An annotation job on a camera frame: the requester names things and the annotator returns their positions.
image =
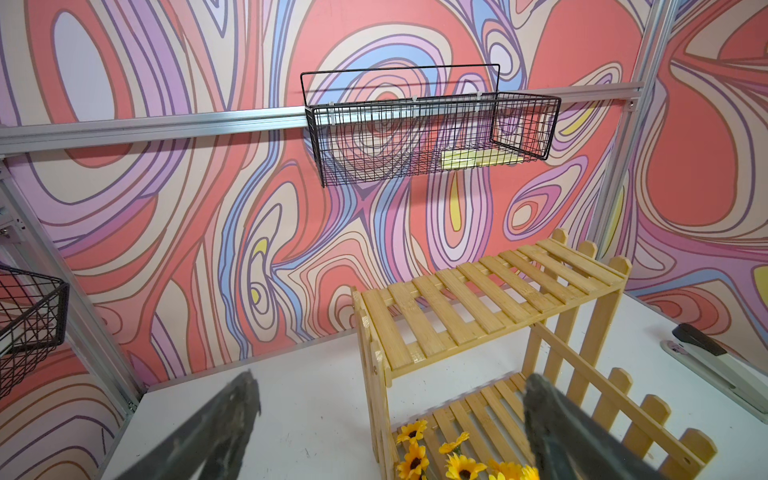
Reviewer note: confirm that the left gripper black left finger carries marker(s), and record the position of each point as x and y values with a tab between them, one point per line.
211	444

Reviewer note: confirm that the sunflower pot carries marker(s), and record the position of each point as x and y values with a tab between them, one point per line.
414	440

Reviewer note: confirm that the yellow sticky notes pad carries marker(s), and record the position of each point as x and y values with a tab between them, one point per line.
467	159

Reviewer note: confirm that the white and black stapler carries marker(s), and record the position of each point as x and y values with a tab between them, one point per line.
710	361

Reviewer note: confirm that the black wire basket back wall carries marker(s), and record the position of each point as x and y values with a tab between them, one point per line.
373	124

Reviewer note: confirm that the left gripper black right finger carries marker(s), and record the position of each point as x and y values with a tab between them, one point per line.
568	444

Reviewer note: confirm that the black wire basket wall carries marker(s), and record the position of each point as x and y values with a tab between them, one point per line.
373	124
34	313

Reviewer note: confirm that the black wire basket left wall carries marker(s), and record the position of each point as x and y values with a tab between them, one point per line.
34	313

